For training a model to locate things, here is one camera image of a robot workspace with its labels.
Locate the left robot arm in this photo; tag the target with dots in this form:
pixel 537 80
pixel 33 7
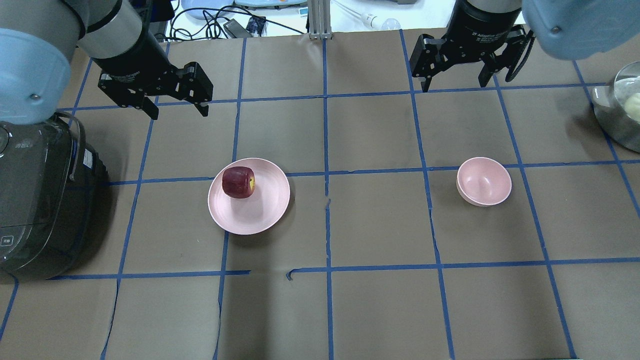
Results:
pixel 38 39

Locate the pink plate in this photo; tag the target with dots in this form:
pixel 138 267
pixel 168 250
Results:
pixel 258 212

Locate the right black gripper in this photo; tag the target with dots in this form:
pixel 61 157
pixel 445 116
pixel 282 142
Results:
pixel 481 24

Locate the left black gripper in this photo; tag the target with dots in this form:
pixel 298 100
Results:
pixel 131 60

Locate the aluminium frame post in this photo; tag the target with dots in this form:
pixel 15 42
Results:
pixel 318 19

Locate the red apple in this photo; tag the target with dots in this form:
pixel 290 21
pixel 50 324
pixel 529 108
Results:
pixel 238 182

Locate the black power adapter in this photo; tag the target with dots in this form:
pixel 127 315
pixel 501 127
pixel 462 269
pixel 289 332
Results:
pixel 234 30

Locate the white light bulb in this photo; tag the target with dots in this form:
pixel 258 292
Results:
pixel 375 22

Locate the dark grey rice cooker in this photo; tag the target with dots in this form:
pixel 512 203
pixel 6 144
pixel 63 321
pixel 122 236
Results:
pixel 48 179

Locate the pink bowl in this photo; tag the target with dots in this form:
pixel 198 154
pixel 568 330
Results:
pixel 483 182

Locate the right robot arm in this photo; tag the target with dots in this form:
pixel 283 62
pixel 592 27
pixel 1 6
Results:
pixel 578 29

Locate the steel pot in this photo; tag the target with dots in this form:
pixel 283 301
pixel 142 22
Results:
pixel 616 107

